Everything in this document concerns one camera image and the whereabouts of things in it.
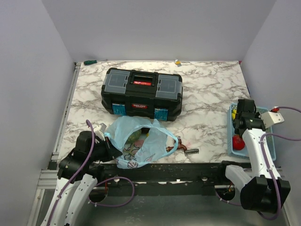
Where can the yellow fake banana bunch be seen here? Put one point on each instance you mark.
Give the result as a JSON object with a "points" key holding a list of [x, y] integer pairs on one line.
{"points": [[233, 114]]}

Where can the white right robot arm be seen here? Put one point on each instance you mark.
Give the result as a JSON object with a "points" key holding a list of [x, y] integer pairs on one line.
{"points": [[264, 191]]}

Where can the small metal spring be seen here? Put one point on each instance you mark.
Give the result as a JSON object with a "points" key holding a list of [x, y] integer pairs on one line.
{"points": [[191, 151]]}

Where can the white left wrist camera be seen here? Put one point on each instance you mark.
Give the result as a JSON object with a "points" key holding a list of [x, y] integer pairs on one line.
{"points": [[99, 131]]}

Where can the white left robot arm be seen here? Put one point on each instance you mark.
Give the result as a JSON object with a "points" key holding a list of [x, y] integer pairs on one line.
{"points": [[77, 176]]}

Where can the brown faucet tap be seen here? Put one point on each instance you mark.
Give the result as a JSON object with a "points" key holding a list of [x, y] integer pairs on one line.
{"points": [[179, 147]]}

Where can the green handled screwdriver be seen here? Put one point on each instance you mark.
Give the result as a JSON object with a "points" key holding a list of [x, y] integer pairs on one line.
{"points": [[91, 62]]}

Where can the green fake fruit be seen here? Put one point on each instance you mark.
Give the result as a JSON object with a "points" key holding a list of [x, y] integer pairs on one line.
{"points": [[134, 137]]}

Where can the black metal base rail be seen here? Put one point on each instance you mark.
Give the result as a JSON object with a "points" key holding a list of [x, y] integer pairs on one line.
{"points": [[161, 180]]}

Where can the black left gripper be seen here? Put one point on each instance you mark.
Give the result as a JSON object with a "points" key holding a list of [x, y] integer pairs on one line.
{"points": [[112, 151]]}

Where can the red fake fruit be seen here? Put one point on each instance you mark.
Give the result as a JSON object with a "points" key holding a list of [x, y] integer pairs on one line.
{"points": [[237, 143]]}

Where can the small yellow blue object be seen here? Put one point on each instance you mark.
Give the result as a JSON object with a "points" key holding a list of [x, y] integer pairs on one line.
{"points": [[178, 63]]}

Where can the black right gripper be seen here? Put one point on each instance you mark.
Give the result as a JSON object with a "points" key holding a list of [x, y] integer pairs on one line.
{"points": [[257, 116]]}

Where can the black plastic toolbox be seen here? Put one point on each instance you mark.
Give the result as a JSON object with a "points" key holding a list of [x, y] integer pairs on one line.
{"points": [[141, 92]]}

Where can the light blue plastic bag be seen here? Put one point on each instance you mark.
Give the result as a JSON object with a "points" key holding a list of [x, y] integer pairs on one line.
{"points": [[146, 149]]}

